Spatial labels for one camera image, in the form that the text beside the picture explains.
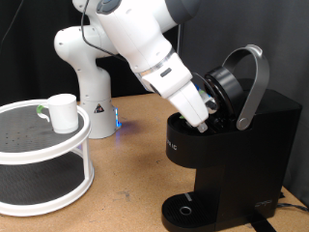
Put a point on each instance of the white two-tier turntable shelf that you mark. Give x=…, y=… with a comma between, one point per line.
x=32, y=154

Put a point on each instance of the black drip tray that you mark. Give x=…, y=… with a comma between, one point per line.
x=193, y=209

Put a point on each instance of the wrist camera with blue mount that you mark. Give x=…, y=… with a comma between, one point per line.
x=210, y=103

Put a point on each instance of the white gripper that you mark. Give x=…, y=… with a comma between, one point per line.
x=191, y=103

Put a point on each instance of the white mug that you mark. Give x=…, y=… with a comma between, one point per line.
x=64, y=112

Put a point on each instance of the black Keurig coffee machine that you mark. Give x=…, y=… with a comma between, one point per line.
x=251, y=167

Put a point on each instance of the green tape strip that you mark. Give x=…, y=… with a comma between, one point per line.
x=40, y=109

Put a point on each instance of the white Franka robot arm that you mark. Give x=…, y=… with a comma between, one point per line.
x=135, y=32

